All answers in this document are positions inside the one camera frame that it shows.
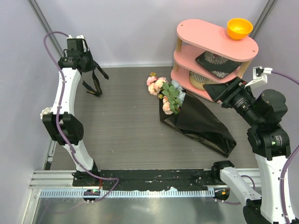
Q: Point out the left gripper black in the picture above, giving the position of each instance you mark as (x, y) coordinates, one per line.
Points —
(92, 66)

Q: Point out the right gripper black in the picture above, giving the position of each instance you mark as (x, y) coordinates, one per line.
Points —
(237, 85)

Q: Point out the black ribbon with gold lettering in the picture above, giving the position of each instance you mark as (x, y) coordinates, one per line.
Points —
(97, 91)

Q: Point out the flower bouquet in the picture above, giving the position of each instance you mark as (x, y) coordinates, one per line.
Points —
(189, 116)

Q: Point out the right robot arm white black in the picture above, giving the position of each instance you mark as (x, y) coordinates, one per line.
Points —
(271, 147)

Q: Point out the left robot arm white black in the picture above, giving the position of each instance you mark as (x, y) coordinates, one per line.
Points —
(59, 120)

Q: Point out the white ribbed vase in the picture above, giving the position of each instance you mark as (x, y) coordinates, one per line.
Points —
(45, 111)

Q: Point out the beige ceramic bowl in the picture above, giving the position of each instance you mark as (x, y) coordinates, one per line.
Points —
(198, 81)

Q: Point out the black floral square plate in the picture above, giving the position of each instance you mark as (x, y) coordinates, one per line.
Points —
(217, 65)

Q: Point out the pink three-tier shelf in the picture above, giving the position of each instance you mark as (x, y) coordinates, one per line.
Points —
(194, 37)

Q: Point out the orange plastic bowl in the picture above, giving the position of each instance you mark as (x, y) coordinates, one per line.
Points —
(239, 28)

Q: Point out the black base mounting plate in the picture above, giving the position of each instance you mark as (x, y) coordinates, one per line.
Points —
(151, 179)

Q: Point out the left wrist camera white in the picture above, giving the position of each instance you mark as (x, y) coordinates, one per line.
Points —
(76, 44)

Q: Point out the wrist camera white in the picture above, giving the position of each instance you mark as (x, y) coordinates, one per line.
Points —
(260, 77)
(76, 44)

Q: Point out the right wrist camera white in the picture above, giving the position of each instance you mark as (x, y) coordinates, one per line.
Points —
(260, 77)

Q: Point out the white slotted cable duct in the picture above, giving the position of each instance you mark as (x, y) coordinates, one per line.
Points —
(90, 193)

